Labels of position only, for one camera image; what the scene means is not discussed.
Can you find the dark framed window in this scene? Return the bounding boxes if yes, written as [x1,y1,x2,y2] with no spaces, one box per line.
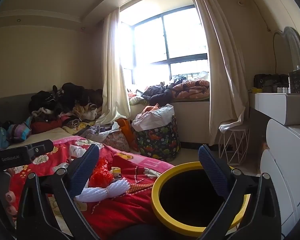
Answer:
[119,4,210,85]

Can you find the yellow rimmed waste bin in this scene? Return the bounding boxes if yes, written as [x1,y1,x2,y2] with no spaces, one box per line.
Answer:
[151,162,252,238]

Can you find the yellow patterned blanket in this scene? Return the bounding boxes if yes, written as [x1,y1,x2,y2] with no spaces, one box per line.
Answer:
[62,119,97,134]

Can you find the red flower printed blanket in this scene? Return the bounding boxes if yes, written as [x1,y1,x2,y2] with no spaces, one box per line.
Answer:
[9,135,175,240]

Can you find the dark padded jacket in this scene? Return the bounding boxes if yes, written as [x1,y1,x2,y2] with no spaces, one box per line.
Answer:
[141,85,174,105]

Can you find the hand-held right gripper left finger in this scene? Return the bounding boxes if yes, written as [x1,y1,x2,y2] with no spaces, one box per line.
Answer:
[16,144,100,240]

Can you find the blue printed cloth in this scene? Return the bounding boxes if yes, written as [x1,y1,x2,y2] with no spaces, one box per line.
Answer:
[0,126,10,150]

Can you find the cream patterned garment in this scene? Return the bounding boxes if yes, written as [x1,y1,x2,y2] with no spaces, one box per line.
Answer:
[72,102,103,120]

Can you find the pale lavender cloth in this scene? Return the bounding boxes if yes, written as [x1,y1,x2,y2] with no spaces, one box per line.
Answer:
[87,122,120,143]

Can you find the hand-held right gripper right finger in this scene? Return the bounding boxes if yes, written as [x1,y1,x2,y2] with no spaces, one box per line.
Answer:
[197,144,282,240]

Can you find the dinosaur print laundry basket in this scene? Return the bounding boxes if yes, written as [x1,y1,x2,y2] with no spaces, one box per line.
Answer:
[132,115,182,162]

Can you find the orange patterned quilt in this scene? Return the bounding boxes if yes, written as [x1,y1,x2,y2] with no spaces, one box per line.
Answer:
[171,79,210,100]

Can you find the dark red garment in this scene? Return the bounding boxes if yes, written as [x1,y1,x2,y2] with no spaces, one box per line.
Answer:
[31,119,65,133]

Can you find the orange bag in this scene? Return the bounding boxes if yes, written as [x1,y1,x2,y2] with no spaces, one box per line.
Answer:
[115,119,140,153]

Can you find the orange cloth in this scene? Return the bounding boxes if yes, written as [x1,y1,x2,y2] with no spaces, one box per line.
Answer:
[141,105,160,114]

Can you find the white plastic bag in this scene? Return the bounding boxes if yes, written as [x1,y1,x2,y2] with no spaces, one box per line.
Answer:
[132,104,175,132]

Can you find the wavy framed mirror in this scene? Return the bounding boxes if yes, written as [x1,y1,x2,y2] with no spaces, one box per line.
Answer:
[272,26,300,70]

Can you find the cream curtain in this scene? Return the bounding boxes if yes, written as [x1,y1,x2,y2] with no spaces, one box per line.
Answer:
[187,0,250,147]
[95,7,132,125]

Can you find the red plastic bag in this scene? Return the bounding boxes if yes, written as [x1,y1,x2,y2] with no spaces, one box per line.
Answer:
[89,157,113,188]

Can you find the white dresser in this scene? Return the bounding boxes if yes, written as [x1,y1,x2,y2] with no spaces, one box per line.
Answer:
[249,92,300,235]

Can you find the yellow snack wrapper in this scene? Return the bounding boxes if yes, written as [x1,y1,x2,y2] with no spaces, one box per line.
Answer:
[110,167,122,180]

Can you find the pile of dark clothes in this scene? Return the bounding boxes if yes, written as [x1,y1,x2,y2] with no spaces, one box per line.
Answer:
[29,82,104,123]

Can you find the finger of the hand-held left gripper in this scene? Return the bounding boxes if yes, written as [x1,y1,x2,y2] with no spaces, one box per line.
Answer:
[27,139,54,159]

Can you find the purple striped cloth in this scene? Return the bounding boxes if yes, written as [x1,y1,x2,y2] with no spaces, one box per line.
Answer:
[7,122,32,143]

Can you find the pink knobbed object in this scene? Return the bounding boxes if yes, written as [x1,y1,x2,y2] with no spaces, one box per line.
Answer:
[4,191,18,220]

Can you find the floral fabric bag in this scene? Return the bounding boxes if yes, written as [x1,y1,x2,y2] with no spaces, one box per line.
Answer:
[104,130,130,152]

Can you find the white foam fruit net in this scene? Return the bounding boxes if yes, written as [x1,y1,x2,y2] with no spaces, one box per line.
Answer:
[75,177,130,203]

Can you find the white wire stool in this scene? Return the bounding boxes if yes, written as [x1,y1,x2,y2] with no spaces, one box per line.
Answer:
[219,122,250,165]

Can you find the grey headboard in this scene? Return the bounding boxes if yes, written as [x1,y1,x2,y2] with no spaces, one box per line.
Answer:
[0,92,40,125]

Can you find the bed with beige sheet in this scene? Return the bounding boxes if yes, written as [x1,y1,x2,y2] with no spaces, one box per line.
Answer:
[7,127,73,150]

